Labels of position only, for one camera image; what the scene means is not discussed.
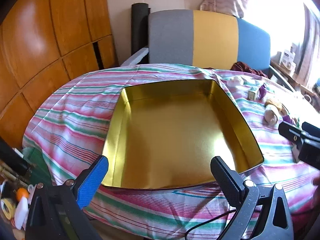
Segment purple snack packet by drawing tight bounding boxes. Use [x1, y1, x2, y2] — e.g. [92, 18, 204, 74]
[258, 83, 267, 100]

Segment dark red cloth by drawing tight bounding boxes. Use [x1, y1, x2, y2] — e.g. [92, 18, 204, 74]
[231, 61, 267, 77]

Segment white product box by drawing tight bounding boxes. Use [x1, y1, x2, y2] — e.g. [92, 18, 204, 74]
[280, 50, 296, 68]

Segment grey yellow blue chair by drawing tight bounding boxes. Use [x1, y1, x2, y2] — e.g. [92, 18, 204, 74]
[123, 9, 294, 91]

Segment gold tin box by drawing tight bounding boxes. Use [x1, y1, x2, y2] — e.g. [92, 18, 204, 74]
[103, 80, 264, 190]

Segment tan sponge cake block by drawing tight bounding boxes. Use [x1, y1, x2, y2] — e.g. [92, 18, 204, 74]
[265, 99, 288, 114]

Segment small white ball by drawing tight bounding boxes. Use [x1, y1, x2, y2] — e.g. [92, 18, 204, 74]
[227, 75, 245, 87]

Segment orange ball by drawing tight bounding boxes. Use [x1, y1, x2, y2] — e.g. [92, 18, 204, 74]
[16, 187, 29, 202]

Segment black rolled mat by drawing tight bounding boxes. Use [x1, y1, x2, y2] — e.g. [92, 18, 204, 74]
[131, 3, 150, 55]

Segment wooden side desk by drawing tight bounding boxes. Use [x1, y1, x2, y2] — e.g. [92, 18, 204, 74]
[270, 60, 318, 98]

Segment white plastic ball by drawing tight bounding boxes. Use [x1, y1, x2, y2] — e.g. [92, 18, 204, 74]
[264, 104, 280, 126]

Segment white bottle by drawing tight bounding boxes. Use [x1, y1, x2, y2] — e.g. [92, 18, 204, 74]
[14, 197, 29, 230]

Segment small green essential oil box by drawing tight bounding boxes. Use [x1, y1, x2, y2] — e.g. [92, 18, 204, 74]
[248, 90, 257, 101]

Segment wooden wardrobe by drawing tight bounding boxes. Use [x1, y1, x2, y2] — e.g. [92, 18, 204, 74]
[1, 0, 118, 148]

